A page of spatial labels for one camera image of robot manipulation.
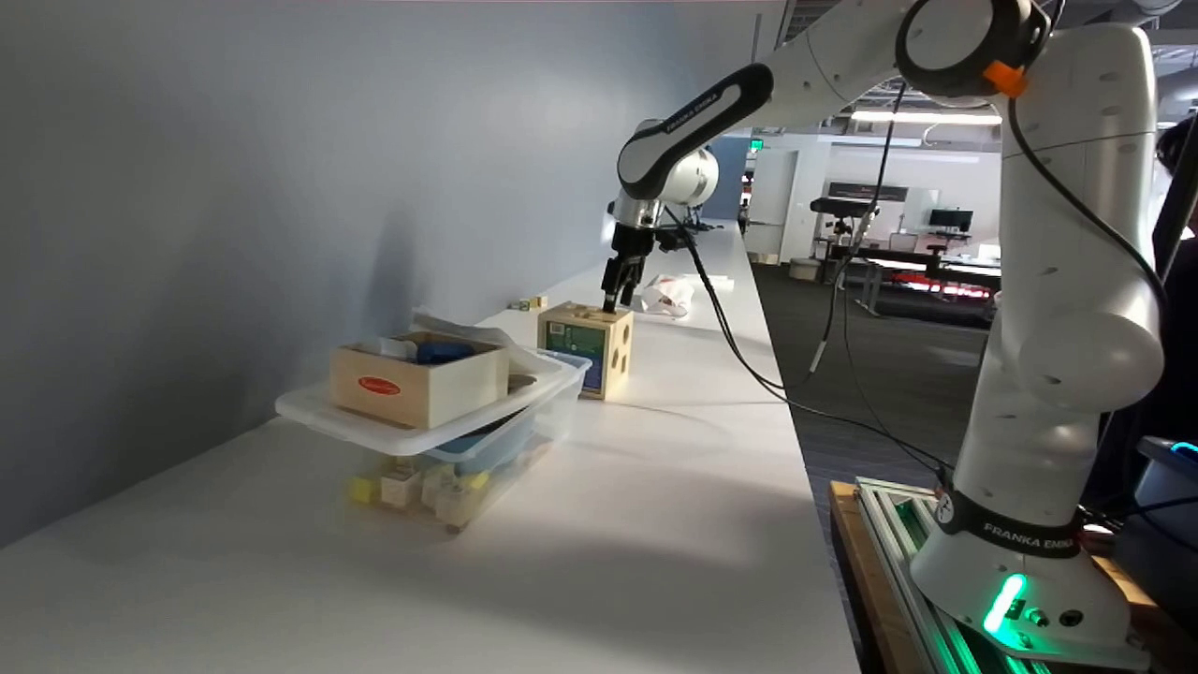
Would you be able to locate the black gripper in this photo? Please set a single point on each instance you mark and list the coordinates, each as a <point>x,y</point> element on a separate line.
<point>629,245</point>

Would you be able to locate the small wooden cube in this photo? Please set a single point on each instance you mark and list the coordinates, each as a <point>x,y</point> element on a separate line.
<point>538,300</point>

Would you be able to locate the white crumpled plastic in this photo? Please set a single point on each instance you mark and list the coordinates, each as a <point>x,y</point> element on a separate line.
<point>680,298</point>

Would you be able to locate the clear plastic storage container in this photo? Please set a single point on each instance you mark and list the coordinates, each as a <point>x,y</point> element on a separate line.
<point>508,465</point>

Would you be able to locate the cream toy block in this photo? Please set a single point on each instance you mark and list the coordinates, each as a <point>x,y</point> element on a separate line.
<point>453,494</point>
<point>401,485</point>

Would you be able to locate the ceiling light strip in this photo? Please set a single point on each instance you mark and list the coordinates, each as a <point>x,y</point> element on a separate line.
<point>929,118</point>

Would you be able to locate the black monitor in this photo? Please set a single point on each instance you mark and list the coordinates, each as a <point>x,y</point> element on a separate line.
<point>951,220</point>

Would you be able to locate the blue toy piece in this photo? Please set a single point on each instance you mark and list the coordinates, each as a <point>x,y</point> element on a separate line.
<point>436,353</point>

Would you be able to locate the yellow toy block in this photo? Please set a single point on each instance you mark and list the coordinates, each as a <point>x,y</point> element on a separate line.
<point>363,493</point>

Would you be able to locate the black background table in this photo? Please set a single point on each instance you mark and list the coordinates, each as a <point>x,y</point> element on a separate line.
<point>849,202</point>

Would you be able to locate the dark blue bin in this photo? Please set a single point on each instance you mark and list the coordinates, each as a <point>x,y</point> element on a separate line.
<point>1177,500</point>

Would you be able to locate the wooden shape sorter toy box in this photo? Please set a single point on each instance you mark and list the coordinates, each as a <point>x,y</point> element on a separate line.
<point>573,345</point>

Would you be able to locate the long table with red edge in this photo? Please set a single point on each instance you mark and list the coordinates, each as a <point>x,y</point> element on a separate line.
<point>937,285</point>

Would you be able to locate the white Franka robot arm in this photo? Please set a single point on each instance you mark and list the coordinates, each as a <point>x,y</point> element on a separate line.
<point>1062,310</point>

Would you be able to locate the white toy piece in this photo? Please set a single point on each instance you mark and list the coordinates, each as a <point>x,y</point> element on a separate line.
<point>392,345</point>

